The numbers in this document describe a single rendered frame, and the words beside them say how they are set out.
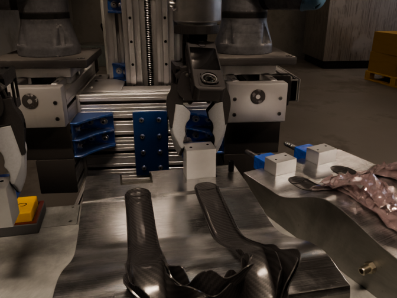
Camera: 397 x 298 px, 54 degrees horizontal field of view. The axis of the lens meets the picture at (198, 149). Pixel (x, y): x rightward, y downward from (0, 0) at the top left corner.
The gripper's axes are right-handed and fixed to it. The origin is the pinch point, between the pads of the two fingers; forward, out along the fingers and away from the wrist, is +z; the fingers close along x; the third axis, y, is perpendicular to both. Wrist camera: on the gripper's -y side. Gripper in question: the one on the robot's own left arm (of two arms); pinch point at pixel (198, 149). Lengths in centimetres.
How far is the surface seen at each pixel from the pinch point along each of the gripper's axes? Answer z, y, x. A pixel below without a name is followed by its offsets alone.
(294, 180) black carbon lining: 8.0, 1.0, -18.6
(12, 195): -0.4, -12.7, 26.5
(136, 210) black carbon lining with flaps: 5.3, -9.5, 11.1
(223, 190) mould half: 4.5, -6.9, -2.7
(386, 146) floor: 91, 207, -202
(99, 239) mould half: 5.2, -16.2, 16.1
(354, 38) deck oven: 37, 554, -379
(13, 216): 1.9, -14.0, 26.4
